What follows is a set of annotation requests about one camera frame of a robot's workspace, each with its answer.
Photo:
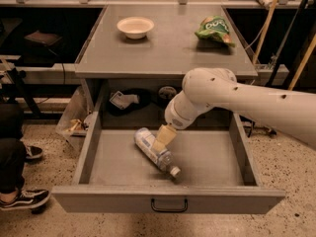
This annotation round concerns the grey open top drawer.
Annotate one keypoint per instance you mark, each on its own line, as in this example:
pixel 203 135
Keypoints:
pixel 218 172

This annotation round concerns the black drawer handle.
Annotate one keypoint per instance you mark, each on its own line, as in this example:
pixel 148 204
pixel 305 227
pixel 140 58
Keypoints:
pixel 169 205

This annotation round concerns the black sneaker rear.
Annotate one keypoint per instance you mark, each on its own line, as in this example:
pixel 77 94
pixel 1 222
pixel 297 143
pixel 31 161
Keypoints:
pixel 33 153

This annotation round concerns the black sneaker front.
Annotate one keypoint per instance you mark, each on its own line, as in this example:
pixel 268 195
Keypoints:
pixel 23 199

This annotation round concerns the blue plastic water bottle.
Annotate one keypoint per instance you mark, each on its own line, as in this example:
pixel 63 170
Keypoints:
pixel 160 155

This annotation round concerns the grey cabinet counter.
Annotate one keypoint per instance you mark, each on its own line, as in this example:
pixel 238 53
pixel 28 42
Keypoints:
pixel 171 49

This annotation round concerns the wooden stick stand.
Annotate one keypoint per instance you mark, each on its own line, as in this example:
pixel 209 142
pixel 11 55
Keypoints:
pixel 293 75

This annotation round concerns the person's black trouser legs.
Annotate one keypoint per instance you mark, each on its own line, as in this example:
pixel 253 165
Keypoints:
pixel 12 149

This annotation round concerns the dark box on shelf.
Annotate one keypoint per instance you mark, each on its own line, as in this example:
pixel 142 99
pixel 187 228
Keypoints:
pixel 38 38

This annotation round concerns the black sneaker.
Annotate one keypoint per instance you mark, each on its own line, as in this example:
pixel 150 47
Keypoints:
pixel 23 199
pixel 33 153

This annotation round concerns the black cloth with tag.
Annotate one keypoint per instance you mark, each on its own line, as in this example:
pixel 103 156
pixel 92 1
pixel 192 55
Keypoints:
pixel 124 102

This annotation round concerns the white paper bowl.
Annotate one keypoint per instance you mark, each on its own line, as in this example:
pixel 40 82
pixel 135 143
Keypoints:
pixel 135 28

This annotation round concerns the green chip bag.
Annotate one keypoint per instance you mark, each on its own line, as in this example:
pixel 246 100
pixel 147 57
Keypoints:
pixel 216 29

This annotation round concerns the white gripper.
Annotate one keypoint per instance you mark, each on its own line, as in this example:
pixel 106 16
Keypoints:
pixel 173 115

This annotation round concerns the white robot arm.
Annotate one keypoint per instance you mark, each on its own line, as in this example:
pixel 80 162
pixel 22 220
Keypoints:
pixel 290 112

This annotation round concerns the black tape roll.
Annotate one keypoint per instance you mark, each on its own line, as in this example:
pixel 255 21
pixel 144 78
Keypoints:
pixel 165 95

